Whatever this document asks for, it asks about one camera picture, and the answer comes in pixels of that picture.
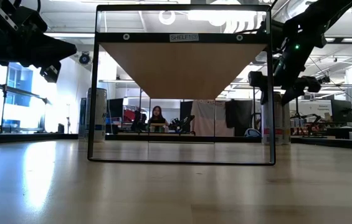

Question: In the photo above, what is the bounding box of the narrow black hanging cloth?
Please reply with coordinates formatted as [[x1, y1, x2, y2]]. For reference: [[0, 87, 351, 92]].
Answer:
[[179, 101, 194, 133]]

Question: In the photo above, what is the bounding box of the beige hanging cloth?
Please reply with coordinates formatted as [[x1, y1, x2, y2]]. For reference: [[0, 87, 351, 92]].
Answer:
[[190, 99, 235, 137]]

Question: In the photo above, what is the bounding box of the wide black hanging cloth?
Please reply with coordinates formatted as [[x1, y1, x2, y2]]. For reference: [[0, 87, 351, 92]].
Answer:
[[224, 99, 254, 129]]

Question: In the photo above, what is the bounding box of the thin tripod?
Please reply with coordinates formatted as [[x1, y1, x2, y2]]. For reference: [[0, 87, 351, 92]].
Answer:
[[65, 104, 72, 134]]

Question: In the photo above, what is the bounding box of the background robot arm red base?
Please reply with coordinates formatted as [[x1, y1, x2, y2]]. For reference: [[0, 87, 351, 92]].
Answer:
[[290, 113, 328, 138]]

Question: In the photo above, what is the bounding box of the seated person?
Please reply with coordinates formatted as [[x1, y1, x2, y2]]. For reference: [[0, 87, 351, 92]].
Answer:
[[146, 105, 170, 134]]

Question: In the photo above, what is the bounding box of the white shelf label sticker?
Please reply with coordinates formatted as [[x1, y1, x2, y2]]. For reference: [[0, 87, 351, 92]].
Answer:
[[169, 33, 199, 42]]

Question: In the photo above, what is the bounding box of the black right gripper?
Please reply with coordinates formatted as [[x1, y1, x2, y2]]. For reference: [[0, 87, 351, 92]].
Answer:
[[248, 30, 321, 106]]

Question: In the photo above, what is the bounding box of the blue and white round object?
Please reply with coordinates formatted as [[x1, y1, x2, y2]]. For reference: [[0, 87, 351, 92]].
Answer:
[[244, 128, 262, 138]]

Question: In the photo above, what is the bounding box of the red background object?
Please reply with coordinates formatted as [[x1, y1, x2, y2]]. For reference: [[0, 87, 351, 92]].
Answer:
[[123, 108, 136, 123]]

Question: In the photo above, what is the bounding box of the white sign board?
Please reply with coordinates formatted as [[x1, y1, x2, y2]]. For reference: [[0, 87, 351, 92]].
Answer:
[[298, 101, 332, 118]]

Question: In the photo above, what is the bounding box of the black table frame side rail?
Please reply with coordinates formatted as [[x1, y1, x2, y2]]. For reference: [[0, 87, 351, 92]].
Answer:
[[0, 133, 80, 147], [290, 136, 352, 152]]

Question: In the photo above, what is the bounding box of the black monitor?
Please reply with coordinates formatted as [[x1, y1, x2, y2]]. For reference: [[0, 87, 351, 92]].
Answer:
[[330, 99, 352, 124], [107, 98, 124, 119]]

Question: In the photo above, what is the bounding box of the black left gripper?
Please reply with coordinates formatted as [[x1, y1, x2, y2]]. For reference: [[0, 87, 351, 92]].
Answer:
[[0, 0, 77, 83]]

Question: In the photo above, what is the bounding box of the black table frame cross rail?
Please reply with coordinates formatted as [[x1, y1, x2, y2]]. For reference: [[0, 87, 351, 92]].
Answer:
[[78, 133, 292, 144]]

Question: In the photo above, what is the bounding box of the black round ceiling camera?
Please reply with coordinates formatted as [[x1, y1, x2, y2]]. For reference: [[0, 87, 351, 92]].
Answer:
[[78, 51, 92, 65]]

